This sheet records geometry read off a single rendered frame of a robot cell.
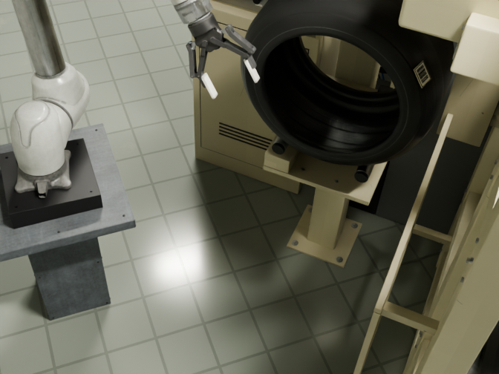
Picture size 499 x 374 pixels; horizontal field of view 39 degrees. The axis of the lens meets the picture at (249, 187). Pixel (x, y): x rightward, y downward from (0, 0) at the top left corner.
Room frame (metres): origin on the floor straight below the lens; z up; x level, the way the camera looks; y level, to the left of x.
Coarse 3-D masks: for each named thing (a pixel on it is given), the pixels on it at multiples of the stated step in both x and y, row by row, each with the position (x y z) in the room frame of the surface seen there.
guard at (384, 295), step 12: (444, 132) 1.60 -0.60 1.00; (432, 156) 1.49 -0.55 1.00; (432, 168) 1.44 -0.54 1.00; (420, 192) 1.34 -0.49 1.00; (420, 204) 1.30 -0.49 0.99; (408, 228) 1.20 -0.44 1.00; (408, 240) 1.69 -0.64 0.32; (396, 252) 1.12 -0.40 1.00; (396, 264) 1.08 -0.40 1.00; (396, 276) 1.51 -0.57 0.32; (384, 288) 1.00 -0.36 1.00; (384, 300) 0.97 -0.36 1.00; (372, 324) 0.94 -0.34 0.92; (372, 336) 0.93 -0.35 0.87; (360, 360) 0.94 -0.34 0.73; (360, 372) 1.11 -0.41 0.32
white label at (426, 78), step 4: (420, 64) 1.45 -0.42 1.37; (424, 64) 1.45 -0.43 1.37; (416, 68) 1.43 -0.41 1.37; (420, 68) 1.44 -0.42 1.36; (424, 68) 1.45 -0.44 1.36; (416, 72) 1.43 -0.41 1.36; (420, 72) 1.44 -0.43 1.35; (424, 72) 1.44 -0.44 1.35; (420, 76) 1.43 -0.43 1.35; (424, 76) 1.44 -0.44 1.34; (428, 76) 1.44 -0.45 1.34; (420, 80) 1.43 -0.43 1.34; (424, 80) 1.43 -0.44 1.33; (428, 80) 1.44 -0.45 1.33; (420, 84) 1.42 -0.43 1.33; (424, 84) 1.43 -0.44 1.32
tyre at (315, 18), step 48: (288, 0) 1.61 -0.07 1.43; (336, 0) 1.55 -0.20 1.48; (384, 0) 1.57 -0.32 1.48; (288, 48) 1.85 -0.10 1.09; (384, 48) 1.46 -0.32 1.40; (432, 48) 1.51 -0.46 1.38; (288, 96) 1.75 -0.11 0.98; (336, 96) 1.78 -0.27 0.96; (384, 96) 1.73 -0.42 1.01; (432, 96) 1.44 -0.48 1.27; (288, 144) 1.55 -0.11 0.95; (336, 144) 1.60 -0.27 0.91; (384, 144) 1.43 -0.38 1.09
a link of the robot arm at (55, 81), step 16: (16, 0) 1.77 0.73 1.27; (32, 0) 1.77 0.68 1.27; (32, 16) 1.76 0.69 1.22; (48, 16) 1.80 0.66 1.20; (32, 32) 1.76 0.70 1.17; (48, 32) 1.78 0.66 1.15; (32, 48) 1.76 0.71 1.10; (48, 48) 1.76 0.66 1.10; (48, 64) 1.75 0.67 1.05; (64, 64) 1.79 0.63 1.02; (32, 80) 1.76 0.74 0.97; (48, 80) 1.74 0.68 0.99; (64, 80) 1.75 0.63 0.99; (80, 80) 1.81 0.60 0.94; (32, 96) 1.74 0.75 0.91; (48, 96) 1.71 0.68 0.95; (64, 96) 1.72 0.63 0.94; (80, 96) 1.77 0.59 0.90; (80, 112) 1.74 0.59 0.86
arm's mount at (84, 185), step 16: (80, 144) 1.73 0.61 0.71; (0, 160) 1.62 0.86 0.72; (16, 160) 1.63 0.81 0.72; (80, 160) 1.65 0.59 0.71; (16, 176) 1.55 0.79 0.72; (80, 176) 1.58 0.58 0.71; (32, 192) 1.48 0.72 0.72; (48, 192) 1.49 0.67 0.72; (64, 192) 1.49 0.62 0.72; (80, 192) 1.50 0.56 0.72; (96, 192) 1.50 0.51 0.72; (16, 208) 1.41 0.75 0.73; (32, 208) 1.41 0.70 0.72; (48, 208) 1.43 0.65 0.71; (64, 208) 1.45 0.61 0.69; (80, 208) 1.47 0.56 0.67; (96, 208) 1.49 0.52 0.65; (16, 224) 1.39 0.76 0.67; (32, 224) 1.40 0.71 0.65
